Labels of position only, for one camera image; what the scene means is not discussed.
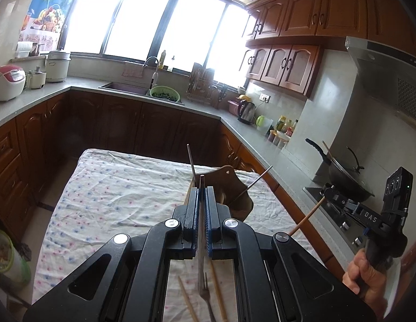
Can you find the tropical fruit wall poster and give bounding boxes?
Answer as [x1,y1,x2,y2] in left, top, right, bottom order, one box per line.
[18,0,86,52]

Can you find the green plastic colander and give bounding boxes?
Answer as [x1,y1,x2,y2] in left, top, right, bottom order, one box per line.
[150,85,180,103]

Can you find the silver metal fork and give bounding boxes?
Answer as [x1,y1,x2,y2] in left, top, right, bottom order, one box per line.
[198,282,217,322]

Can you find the reddish wooden chopstick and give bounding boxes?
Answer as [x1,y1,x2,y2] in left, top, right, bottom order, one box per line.
[289,196,327,236]

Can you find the wooden spatula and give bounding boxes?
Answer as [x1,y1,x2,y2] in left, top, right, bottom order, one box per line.
[321,141,339,168]

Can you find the wooden utensil holder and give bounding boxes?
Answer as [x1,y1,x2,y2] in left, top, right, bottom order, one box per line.
[185,166,255,222]

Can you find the small white electric pot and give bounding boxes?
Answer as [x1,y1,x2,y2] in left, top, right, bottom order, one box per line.
[26,66,47,90]

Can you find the steel range hood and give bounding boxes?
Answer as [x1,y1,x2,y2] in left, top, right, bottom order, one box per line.
[344,36,416,125]

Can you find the steel electric kettle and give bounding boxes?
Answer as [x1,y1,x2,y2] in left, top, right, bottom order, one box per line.
[236,100,257,125]

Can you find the green waste bin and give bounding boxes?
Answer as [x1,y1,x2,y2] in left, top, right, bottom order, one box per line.
[0,230,32,291]

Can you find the orange lid spice jar set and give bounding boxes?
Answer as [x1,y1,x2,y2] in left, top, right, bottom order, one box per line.
[267,129,291,149]

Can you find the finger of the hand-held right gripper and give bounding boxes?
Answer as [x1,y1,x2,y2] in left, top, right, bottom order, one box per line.
[324,187,361,215]

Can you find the large kitchen window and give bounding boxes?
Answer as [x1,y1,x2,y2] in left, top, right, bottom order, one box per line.
[62,0,252,81]

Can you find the pink and white rice cooker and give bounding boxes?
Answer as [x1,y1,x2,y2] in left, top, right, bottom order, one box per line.
[0,64,26,102]

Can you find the dark kitchen tool stand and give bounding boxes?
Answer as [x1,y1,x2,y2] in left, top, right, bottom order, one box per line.
[209,82,230,103]

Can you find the large white rice cooker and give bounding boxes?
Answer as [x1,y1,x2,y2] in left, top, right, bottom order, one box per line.
[45,50,72,83]

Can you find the gas stove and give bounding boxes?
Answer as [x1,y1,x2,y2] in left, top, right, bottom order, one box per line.
[302,183,368,254]

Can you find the paper towel roll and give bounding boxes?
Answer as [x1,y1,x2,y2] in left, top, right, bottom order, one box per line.
[16,41,34,58]

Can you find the pink hanging cloth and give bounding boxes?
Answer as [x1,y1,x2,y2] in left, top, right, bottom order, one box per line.
[122,62,143,78]

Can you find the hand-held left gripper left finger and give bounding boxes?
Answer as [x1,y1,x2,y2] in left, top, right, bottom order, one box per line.
[23,186,199,322]

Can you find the wooden base cabinets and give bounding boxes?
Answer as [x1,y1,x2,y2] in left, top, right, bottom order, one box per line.
[0,87,346,276]

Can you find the light wooden chopstick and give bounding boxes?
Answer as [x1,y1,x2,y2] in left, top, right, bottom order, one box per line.
[178,276,199,322]
[209,259,228,322]

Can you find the white pitcher with green lid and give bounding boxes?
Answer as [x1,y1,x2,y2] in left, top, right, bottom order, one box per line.
[255,115,274,135]

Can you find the wooden dish rack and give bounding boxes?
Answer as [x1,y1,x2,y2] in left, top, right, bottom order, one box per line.
[186,62,217,104]

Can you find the black wok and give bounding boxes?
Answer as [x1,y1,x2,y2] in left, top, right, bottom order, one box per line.
[305,137,375,203]

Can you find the wooden wall cabinets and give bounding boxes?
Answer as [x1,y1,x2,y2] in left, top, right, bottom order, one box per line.
[241,0,416,99]

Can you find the floral printed tablecloth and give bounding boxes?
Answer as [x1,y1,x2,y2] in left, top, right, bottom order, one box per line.
[31,148,324,322]

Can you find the person's right hand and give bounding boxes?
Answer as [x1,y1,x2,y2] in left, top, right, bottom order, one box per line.
[342,250,391,313]

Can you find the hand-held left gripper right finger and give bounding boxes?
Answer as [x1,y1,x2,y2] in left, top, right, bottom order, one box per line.
[205,186,378,322]

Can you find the dark chopsticks bundle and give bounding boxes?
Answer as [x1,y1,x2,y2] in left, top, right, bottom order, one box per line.
[187,144,196,178]

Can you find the steel kitchen sink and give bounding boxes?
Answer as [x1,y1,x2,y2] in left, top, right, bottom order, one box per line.
[99,81,185,105]

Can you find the curved sink faucet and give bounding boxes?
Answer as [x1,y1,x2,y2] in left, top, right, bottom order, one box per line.
[142,56,160,89]

